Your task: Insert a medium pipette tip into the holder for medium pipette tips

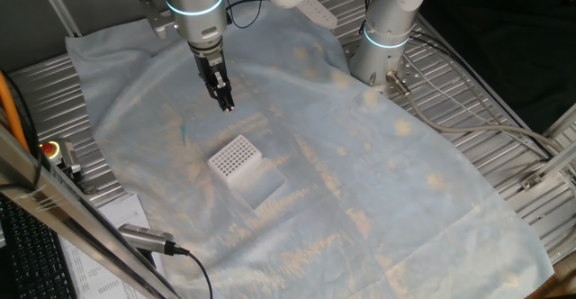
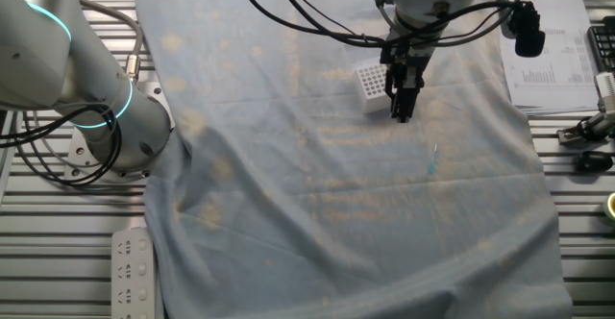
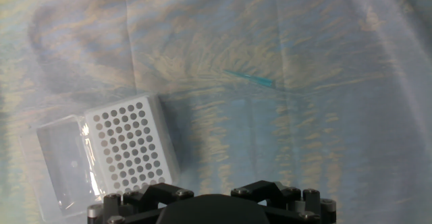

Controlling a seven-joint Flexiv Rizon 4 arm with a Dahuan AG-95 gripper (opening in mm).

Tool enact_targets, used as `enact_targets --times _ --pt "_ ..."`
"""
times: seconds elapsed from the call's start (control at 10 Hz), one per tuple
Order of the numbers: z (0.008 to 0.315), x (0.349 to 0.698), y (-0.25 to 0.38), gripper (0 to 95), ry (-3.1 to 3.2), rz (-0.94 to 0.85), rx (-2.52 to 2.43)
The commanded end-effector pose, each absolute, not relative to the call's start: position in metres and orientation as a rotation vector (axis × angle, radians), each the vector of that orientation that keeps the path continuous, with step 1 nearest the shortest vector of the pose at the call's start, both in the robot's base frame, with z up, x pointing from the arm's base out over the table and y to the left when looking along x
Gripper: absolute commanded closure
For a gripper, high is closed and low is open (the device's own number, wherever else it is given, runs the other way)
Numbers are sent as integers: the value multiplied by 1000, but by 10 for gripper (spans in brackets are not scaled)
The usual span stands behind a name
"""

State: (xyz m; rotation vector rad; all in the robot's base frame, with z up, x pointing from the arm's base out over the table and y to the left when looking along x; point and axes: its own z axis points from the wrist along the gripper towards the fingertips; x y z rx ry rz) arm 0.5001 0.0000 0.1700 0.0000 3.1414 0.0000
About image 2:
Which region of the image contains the white pipette tip holder box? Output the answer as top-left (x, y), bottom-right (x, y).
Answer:
top-left (343, 44), bottom-right (394, 115)

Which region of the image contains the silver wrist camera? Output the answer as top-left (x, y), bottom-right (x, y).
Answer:
top-left (489, 0), bottom-right (513, 39)

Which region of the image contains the light blue cloth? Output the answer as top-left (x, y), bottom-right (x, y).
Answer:
top-left (135, 0), bottom-right (574, 319)

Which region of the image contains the black looped cable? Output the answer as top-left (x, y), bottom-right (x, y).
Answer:
top-left (0, 105), bottom-right (124, 188)

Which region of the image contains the black keyboard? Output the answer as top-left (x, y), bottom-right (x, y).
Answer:
top-left (586, 15), bottom-right (615, 75)

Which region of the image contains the printed paper stack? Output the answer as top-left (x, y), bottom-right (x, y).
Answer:
top-left (498, 0), bottom-right (602, 116)

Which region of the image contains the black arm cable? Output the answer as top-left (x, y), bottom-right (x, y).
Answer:
top-left (234, 0), bottom-right (532, 49)

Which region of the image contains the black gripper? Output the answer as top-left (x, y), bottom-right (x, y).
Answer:
top-left (379, 37), bottom-right (434, 124)

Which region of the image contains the silver ribbed camera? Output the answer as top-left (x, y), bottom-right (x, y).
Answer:
top-left (594, 71), bottom-right (615, 119)

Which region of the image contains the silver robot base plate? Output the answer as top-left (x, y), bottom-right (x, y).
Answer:
top-left (64, 81), bottom-right (177, 184)

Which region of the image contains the grey cable with metal plug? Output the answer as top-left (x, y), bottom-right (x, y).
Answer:
top-left (79, 0), bottom-right (145, 83)

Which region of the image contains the black computer mouse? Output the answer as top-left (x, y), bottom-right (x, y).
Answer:
top-left (572, 150), bottom-right (615, 174)

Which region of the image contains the blue pipette tip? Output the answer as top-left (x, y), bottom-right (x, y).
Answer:
top-left (427, 141), bottom-right (439, 176)

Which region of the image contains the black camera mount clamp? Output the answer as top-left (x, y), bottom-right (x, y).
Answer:
top-left (556, 114), bottom-right (615, 145)

